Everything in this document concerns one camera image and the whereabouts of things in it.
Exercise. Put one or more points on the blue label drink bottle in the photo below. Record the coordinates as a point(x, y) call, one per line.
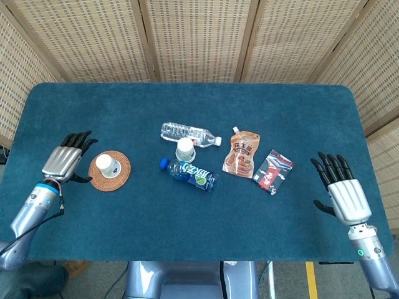
point(190, 174)

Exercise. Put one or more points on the dark green clothing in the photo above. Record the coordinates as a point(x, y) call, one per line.
point(34, 283)

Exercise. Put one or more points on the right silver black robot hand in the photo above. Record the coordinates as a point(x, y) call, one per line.
point(349, 199)

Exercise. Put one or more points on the silver blue robot torso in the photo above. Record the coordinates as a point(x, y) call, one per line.
point(187, 274)

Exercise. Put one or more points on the clear plastic water bottle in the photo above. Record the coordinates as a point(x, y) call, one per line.
point(174, 130)

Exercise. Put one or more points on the black red snack box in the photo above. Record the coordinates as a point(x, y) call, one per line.
point(272, 174)

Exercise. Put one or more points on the tan brown shoe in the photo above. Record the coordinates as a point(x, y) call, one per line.
point(74, 268)

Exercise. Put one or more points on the yellow floor tape strip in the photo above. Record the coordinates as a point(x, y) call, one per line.
point(311, 280)

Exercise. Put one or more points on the teal blue table mat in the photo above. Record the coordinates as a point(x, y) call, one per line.
point(156, 109)

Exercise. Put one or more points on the white paper cup leaf print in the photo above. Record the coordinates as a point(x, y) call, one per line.
point(104, 162)
point(184, 145)

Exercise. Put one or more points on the woven bamboo screen panel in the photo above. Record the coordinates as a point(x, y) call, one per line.
point(296, 37)
point(87, 37)
point(386, 174)
point(18, 78)
point(374, 62)
point(199, 37)

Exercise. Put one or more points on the orange spouted snack pouch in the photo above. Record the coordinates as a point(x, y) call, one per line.
point(241, 152)

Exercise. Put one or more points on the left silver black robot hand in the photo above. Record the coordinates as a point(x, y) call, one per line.
point(60, 163)

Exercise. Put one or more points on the round woven rattan coaster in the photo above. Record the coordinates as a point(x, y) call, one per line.
point(99, 183)

